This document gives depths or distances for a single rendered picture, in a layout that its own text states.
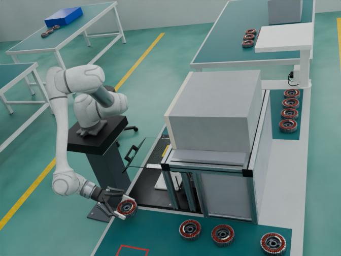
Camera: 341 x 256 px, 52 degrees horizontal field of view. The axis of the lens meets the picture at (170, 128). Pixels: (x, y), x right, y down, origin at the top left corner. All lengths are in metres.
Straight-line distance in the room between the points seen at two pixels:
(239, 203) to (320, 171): 1.53
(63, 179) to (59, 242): 1.45
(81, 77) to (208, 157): 0.81
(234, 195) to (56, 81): 1.12
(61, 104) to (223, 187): 0.98
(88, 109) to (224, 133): 1.22
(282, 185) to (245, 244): 0.43
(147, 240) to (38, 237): 1.61
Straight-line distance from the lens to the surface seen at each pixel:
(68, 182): 1.78
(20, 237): 3.43
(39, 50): 5.20
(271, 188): 2.00
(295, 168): 2.11
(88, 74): 1.96
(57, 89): 2.01
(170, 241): 1.84
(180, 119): 1.63
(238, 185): 1.67
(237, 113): 1.57
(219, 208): 1.83
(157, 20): 7.00
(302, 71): 2.76
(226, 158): 1.64
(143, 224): 1.95
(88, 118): 2.58
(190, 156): 1.69
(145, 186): 2.12
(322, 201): 2.96
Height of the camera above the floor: 2.19
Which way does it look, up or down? 34 degrees down
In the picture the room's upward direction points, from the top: 15 degrees counter-clockwise
